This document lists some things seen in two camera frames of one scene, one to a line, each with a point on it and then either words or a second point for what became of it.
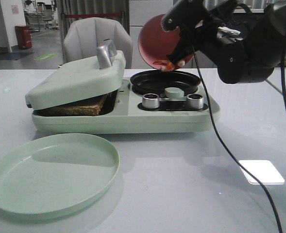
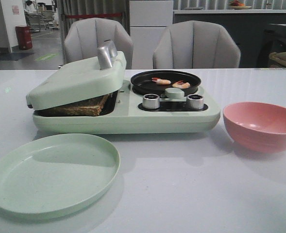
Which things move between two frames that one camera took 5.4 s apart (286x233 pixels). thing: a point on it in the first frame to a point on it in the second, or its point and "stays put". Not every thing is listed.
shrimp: (181, 63) to (181, 84)
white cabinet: (140, 11) stays put
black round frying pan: (156, 82) stays put
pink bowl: (155, 43) to (261, 127)
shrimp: (166, 65) to (159, 81)
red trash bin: (24, 39) stays put
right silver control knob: (195, 101) stays put
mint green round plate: (51, 174) stays put
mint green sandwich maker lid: (80, 78) stays put
